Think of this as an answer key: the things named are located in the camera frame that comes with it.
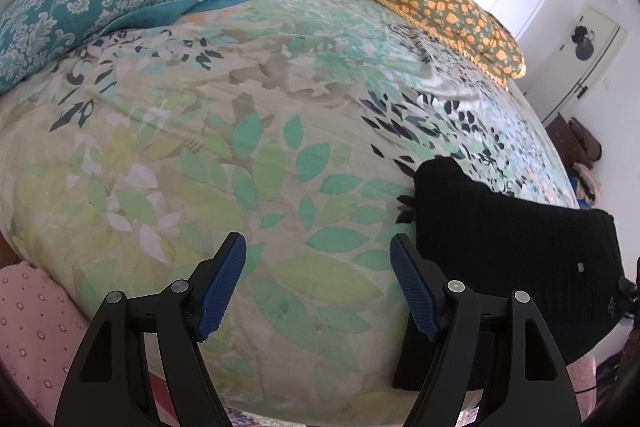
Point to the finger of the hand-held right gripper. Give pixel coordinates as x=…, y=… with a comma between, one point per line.
x=631, y=288

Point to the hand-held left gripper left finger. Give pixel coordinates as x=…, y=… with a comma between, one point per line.
x=222, y=287

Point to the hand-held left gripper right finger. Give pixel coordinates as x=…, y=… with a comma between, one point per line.
x=412, y=287

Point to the black pants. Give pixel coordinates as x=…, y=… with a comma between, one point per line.
x=500, y=247

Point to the pile of clothes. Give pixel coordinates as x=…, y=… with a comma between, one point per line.
x=586, y=184

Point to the brown bag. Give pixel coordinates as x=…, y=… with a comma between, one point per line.
x=587, y=139

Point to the leaf-patterned bed cover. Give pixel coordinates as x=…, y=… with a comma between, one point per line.
x=250, y=132

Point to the dark wooden nightstand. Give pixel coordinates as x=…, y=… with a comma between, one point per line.
x=562, y=139

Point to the pink dotted cloth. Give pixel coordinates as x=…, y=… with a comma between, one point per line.
x=35, y=332

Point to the white door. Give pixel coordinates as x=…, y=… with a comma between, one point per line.
x=565, y=77

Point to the black hat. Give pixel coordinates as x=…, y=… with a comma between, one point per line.
x=584, y=49

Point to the orange green floral pillow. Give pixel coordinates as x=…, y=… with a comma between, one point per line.
x=440, y=2

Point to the teal damask pillow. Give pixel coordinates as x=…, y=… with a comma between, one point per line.
x=100, y=2

